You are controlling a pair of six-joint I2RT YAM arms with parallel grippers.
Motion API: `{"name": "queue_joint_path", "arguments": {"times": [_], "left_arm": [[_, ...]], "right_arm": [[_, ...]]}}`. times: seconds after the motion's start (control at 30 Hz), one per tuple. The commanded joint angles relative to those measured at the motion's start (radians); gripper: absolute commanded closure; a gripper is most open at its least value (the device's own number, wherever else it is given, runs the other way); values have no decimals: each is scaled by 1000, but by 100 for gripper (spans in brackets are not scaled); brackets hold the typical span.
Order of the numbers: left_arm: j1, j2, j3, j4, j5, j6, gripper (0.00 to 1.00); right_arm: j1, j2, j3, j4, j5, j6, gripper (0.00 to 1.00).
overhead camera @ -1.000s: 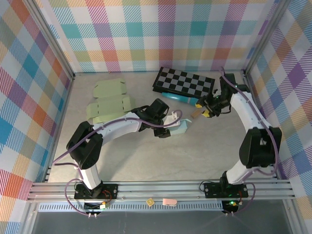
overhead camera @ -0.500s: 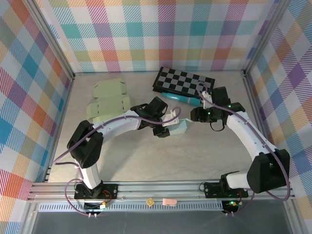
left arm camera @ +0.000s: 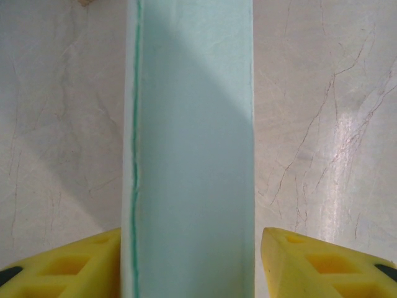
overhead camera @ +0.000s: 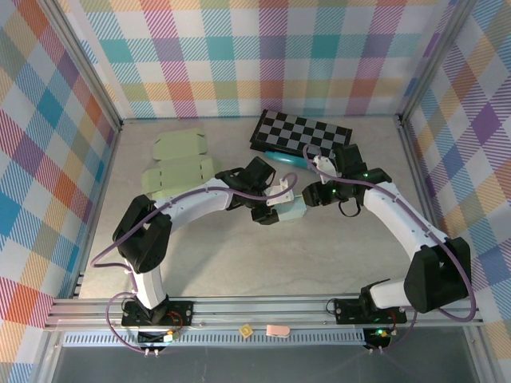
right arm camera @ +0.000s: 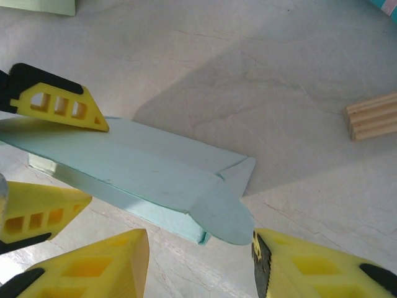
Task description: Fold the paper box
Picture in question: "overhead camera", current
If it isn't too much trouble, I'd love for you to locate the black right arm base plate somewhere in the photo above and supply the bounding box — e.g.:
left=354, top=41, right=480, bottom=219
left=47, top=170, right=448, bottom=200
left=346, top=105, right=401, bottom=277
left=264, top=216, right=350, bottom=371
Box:
left=333, top=297, right=408, bottom=325

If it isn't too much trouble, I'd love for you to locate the small circuit board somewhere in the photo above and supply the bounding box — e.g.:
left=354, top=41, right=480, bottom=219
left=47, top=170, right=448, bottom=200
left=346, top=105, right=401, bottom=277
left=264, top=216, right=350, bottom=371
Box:
left=137, top=330, right=180, bottom=346
left=363, top=327, right=391, bottom=347

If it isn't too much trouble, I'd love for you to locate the light blue paper box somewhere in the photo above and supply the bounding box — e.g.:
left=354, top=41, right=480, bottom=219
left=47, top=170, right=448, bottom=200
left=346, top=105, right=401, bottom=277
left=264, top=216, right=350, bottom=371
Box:
left=276, top=194, right=307, bottom=223

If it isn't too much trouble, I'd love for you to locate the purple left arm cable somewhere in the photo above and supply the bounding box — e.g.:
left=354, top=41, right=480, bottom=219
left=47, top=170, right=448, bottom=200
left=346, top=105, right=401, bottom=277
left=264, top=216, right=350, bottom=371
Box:
left=90, top=172, right=299, bottom=355

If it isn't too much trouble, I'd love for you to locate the aluminium frame post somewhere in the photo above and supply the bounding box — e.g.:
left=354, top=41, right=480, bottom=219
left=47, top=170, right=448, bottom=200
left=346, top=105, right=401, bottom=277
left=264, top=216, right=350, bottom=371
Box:
left=398, top=0, right=478, bottom=124
left=42, top=0, right=124, bottom=131

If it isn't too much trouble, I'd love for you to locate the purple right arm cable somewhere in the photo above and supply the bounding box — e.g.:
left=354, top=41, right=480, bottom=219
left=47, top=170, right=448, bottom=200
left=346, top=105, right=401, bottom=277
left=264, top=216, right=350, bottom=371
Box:
left=303, top=144, right=478, bottom=354

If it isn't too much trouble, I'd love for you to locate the grey slotted cable duct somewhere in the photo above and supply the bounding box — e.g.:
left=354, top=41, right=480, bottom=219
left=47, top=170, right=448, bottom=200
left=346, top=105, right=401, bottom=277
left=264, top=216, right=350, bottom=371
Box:
left=62, top=329, right=368, bottom=348

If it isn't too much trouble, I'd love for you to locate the teal marker pen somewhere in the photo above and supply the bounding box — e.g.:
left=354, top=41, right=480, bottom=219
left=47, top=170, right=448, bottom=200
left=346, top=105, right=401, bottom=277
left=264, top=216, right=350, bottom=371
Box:
left=263, top=149, right=316, bottom=171

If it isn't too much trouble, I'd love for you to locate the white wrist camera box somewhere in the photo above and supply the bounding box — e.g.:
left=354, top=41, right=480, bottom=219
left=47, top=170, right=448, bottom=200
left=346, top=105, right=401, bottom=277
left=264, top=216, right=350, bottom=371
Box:
left=312, top=155, right=341, bottom=185
left=265, top=177, right=297, bottom=207

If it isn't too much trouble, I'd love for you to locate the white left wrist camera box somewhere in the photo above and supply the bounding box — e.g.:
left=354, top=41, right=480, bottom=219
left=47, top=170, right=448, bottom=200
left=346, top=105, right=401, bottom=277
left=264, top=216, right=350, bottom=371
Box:
left=265, top=177, right=297, bottom=207

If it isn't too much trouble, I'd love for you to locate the black grey folding chessboard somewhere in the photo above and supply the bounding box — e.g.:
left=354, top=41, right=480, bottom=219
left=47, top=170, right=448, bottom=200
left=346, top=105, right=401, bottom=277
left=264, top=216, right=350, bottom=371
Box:
left=249, top=109, right=353, bottom=159

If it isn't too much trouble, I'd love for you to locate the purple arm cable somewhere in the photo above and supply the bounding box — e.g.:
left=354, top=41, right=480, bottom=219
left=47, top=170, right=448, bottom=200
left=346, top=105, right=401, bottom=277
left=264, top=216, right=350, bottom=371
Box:
left=90, top=172, right=299, bottom=355
left=303, top=144, right=478, bottom=354

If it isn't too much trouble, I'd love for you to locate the aluminium frame leg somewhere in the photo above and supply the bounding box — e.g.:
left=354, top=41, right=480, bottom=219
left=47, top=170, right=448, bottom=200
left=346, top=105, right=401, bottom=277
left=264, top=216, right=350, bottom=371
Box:
left=30, top=330, right=67, bottom=383
left=465, top=327, right=498, bottom=383

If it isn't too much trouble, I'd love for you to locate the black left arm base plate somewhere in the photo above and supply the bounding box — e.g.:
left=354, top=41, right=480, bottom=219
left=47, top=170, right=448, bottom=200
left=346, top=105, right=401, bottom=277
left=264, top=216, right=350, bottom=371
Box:
left=121, top=299, right=194, bottom=327

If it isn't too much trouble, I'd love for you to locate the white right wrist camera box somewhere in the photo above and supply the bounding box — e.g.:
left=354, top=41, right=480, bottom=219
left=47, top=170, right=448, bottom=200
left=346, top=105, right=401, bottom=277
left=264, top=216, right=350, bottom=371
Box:
left=312, top=155, right=341, bottom=185

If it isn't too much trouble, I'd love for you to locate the light green paper box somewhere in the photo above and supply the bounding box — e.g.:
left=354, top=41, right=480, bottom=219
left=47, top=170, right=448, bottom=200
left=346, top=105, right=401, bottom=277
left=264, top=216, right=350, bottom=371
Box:
left=142, top=129, right=225, bottom=200

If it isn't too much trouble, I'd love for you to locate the aluminium side rail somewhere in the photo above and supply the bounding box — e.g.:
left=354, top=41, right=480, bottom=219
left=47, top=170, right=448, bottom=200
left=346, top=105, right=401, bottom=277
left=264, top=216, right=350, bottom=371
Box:
left=70, top=121, right=124, bottom=299
left=397, top=114, right=458, bottom=295

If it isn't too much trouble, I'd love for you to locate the wide aluminium mounting rail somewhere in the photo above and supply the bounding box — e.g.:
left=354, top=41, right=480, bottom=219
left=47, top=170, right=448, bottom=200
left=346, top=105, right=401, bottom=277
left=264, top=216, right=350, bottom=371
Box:
left=43, top=293, right=485, bottom=332

